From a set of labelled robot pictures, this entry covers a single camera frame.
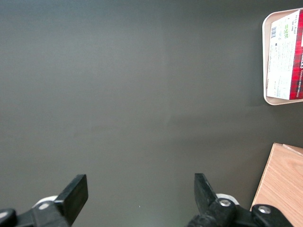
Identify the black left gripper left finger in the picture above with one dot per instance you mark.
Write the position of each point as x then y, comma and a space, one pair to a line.
71, 198

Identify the wooden drawer cabinet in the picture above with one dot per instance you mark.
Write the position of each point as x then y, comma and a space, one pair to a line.
279, 184

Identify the red tartan shortbread box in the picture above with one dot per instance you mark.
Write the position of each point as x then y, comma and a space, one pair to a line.
281, 56

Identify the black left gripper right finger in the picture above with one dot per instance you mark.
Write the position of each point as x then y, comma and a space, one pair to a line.
204, 196

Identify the beige plastic tray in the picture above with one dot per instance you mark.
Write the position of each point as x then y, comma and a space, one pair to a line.
265, 59

